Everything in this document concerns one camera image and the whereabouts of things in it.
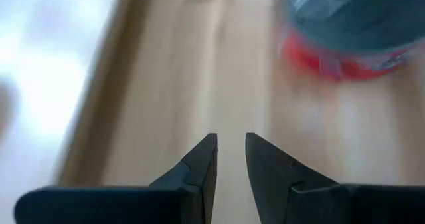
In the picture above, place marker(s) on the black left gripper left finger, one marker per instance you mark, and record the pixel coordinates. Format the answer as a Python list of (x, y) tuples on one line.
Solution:
[(133, 207)]

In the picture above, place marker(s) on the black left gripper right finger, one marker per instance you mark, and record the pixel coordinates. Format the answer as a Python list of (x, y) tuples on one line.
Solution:
[(315, 204)]

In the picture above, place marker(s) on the red label seafood can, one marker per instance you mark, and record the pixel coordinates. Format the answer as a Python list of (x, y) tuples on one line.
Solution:
[(348, 24)]

